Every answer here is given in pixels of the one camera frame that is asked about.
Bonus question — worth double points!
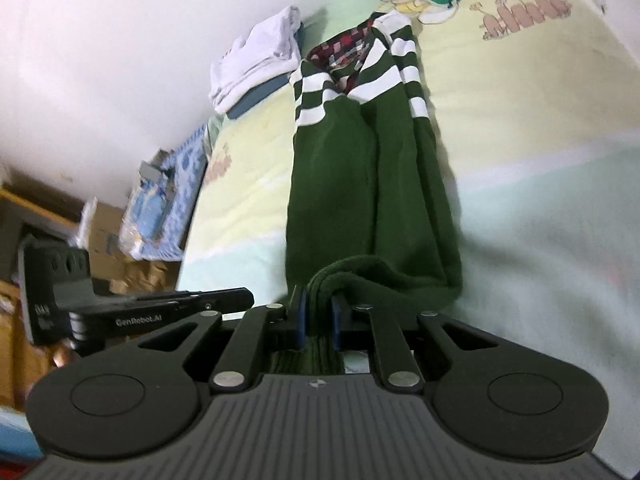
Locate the blue folded garment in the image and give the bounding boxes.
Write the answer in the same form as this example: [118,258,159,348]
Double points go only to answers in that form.
[225,22,306,121]

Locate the cardboard box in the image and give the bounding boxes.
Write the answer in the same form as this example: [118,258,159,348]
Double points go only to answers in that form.
[85,202,181,301]

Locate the white folded clothes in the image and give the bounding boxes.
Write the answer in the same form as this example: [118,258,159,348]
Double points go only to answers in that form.
[209,6,303,115]

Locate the yellow green printed blanket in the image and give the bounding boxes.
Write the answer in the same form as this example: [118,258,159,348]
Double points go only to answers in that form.
[177,0,640,478]

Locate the green white striped cardigan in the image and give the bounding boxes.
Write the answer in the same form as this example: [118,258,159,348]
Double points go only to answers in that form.
[270,10,463,376]

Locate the blue patterned cloth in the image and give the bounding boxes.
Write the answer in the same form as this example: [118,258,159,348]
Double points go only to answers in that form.
[120,122,211,261]

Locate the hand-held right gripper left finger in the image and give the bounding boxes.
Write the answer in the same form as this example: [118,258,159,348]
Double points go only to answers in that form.
[137,285,308,393]

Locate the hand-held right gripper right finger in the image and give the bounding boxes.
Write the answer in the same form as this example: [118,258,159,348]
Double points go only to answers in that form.
[330,294,501,392]

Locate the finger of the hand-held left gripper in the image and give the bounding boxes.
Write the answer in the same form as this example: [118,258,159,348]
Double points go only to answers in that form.
[175,286,255,319]

